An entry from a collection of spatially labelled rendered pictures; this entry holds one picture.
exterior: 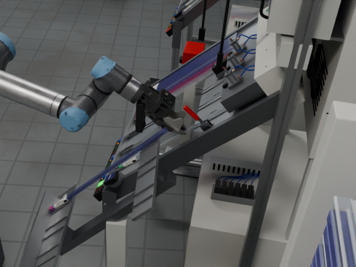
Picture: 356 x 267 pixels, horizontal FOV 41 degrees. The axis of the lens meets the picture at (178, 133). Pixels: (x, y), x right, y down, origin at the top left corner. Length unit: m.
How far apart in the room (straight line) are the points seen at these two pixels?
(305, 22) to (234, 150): 0.96
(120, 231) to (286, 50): 0.71
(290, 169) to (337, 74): 0.79
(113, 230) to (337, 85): 0.76
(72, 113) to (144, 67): 2.49
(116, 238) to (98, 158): 1.51
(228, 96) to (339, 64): 0.33
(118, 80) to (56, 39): 2.86
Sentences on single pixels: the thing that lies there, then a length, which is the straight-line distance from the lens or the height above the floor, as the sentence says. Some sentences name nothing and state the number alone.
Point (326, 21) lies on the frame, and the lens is 1.26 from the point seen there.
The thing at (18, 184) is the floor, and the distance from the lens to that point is 2.84.
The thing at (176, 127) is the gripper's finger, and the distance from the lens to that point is 1.55.
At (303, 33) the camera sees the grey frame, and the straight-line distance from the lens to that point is 1.25.
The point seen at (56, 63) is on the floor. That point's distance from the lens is 3.94.
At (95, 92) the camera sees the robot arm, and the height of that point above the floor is 1.08.
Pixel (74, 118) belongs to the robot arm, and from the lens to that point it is 1.44.
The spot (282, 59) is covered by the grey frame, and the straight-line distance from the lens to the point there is 1.27.
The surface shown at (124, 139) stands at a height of 0.73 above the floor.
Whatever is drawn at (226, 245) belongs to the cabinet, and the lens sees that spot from 1.78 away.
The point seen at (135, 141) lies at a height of 0.76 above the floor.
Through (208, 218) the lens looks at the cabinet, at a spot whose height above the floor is 0.62.
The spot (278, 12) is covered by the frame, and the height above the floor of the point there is 1.44.
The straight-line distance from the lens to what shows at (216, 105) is 1.59.
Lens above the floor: 1.89
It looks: 37 degrees down
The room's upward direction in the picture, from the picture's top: 5 degrees clockwise
